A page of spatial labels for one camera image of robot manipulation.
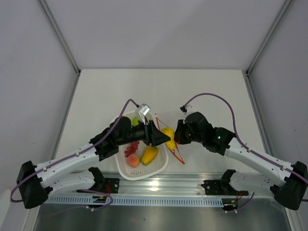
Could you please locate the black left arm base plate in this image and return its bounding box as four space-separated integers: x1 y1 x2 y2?
97 178 120 194

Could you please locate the clear orange zip bag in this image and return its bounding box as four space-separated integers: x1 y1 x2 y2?
154 114 185 165

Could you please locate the green apple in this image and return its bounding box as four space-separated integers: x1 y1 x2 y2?
132 117 140 127

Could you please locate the right aluminium frame post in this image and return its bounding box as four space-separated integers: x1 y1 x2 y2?
245 0 295 77

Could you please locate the pink peach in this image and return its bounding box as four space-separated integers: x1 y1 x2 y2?
127 154 140 167

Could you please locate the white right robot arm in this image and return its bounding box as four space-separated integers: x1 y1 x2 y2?
175 110 308 210

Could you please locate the white perforated plastic basket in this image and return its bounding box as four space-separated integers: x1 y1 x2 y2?
115 111 168 180

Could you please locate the yellow pear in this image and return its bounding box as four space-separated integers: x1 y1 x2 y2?
160 127 176 150

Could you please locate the aluminium front rail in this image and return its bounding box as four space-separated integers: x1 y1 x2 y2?
32 172 295 199

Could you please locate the left aluminium frame post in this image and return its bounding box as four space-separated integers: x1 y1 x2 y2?
37 0 81 75

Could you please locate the aluminium frame post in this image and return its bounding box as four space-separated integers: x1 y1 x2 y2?
245 0 295 77
37 0 81 75

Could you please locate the white slotted cable duct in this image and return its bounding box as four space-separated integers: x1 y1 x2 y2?
45 194 224 207

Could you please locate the red grape bunch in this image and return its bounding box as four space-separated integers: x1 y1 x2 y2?
124 141 140 157

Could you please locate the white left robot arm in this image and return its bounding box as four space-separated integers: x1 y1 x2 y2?
16 116 171 209

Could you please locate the yellow green mango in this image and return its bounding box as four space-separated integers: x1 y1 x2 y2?
140 146 159 166

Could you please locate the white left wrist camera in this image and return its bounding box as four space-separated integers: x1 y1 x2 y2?
135 103 151 125

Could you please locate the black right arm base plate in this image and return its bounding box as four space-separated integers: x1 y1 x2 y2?
201 180 249 196

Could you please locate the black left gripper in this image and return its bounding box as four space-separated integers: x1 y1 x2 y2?
117 117 170 147

